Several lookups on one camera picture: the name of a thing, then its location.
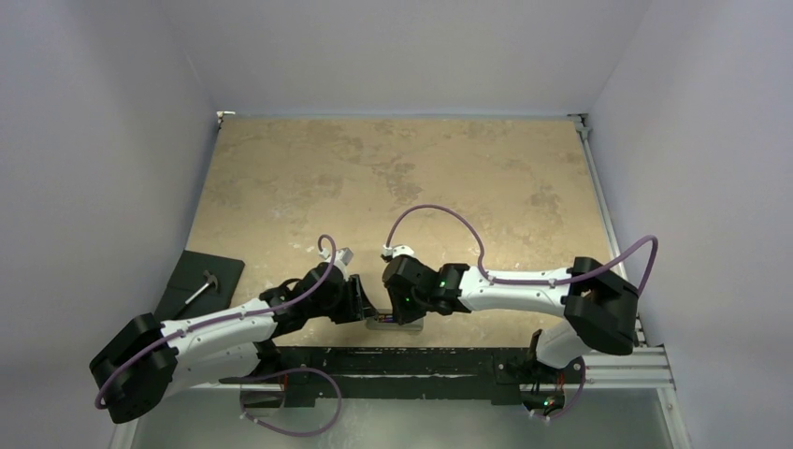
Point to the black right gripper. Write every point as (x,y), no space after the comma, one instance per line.
(394,300)

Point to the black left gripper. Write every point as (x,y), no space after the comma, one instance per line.
(357,305)

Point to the white universal AC remote control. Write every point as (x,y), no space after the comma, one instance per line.
(385,321)

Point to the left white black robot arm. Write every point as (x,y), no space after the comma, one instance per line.
(149,360)

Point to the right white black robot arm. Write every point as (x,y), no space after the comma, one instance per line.
(596,307)

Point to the metal hammer tool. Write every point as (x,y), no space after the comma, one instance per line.
(211,283)

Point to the black mat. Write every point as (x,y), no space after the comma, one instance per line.
(187,277)

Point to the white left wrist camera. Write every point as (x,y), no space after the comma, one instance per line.
(343,257)

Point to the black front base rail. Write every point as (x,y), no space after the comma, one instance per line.
(501,376)

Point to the aluminium frame rail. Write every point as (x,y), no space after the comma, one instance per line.
(672,419)

